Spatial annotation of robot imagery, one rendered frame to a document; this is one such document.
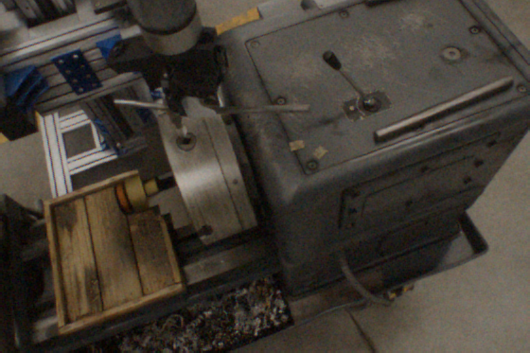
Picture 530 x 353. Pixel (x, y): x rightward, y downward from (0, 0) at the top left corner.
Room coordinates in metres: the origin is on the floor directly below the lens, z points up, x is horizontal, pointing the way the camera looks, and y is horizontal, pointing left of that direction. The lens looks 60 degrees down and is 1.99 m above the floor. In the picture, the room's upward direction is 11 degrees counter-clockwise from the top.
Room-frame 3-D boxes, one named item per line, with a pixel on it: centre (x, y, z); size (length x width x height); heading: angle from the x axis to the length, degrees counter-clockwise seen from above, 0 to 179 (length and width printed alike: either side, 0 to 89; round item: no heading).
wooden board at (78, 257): (0.46, 0.43, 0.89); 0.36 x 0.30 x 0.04; 11
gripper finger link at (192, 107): (0.45, 0.09, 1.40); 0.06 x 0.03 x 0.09; 71
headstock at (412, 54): (0.61, -0.25, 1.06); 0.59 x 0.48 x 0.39; 101
